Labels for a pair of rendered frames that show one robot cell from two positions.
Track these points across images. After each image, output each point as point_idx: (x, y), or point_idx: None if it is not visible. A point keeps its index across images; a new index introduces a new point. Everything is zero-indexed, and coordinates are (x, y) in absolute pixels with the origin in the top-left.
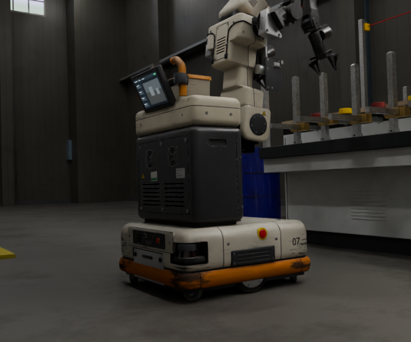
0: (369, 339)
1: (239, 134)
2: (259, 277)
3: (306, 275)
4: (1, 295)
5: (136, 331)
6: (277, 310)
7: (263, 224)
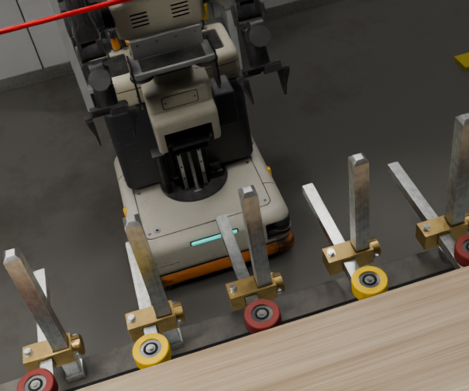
0: None
1: (105, 119)
2: None
3: (191, 311)
4: None
5: (83, 170)
6: (75, 245)
7: (129, 211)
